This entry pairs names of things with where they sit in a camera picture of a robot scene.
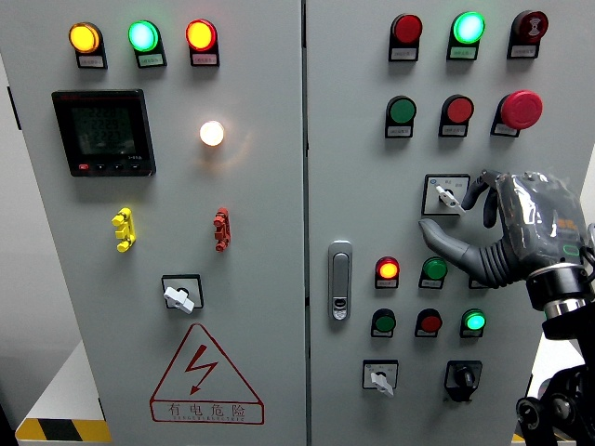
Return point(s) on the small green round lamp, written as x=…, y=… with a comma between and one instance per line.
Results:
x=434, y=268

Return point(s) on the large red stop button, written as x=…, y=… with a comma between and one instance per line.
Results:
x=520, y=109

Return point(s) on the small green lit button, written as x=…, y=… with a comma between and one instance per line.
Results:
x=473, y=320

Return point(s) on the large red push button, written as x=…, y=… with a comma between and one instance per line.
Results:
x=458, y=109

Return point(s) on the small red push button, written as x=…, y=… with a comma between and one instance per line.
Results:
x=430, y=323

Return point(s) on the small red lit lamp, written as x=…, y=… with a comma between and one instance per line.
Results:
x=387, y=269

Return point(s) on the black door hinge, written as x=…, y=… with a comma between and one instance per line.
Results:
x=14, y=108
x=101, y=409
x=528, y=386

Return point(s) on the large green push button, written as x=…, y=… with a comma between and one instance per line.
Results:
x=401, y=110

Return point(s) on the small green push button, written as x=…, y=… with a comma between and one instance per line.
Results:
x=384, y=322

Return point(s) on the pale grey door with lock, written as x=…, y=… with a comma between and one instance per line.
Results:
x=353, y=186

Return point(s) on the dark red buzzer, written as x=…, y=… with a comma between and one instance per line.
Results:
x=531, y=24

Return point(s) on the silver door lock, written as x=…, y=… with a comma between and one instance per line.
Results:
x=339, y=279

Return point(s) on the large green lit lamp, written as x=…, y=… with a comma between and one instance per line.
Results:
x=468, y=28

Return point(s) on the black yellow striped tape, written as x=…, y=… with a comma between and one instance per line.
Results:
x=60, y=430
x=517, y=438

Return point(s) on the large red round lamp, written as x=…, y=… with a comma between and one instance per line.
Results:
x=407, y=29

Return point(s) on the white round lamp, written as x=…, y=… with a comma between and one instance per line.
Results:
x=212, y=133

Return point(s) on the pale grey door with display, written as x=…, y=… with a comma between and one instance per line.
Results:
x=186, y=195

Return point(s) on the red warning triangle sticker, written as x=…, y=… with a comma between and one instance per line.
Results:
x=201, y=362

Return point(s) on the red round lamp lit orange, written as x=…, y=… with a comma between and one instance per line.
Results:
x=201, y=34

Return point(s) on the black display meter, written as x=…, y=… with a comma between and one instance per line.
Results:
x=104, y=132

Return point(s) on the yellow round lamp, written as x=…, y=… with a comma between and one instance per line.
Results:
x=84, y=37

